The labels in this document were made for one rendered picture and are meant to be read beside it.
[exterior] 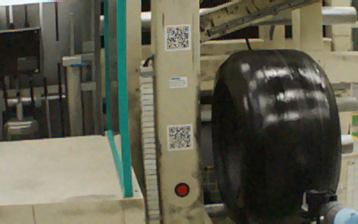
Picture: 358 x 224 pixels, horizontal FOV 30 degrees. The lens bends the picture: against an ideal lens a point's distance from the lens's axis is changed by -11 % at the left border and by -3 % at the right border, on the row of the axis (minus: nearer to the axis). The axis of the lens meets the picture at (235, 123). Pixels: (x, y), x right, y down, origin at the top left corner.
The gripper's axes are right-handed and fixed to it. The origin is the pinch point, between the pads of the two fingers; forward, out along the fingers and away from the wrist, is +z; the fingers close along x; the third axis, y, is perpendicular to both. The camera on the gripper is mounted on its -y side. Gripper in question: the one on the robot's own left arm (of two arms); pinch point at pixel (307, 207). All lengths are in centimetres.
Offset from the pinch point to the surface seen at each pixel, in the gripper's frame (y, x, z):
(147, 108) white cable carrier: 30, 42, 15
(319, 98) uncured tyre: 31.0, -4.5, 0.1
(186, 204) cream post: 0.4, 32.0, 17.9
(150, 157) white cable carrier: 15.6, 41.7, 17.0
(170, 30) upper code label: 52, 35, 11
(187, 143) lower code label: 19.2, 30.6, 15.4
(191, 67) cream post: 41, 29, 13
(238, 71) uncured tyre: 39.1, 15.6, 11.7
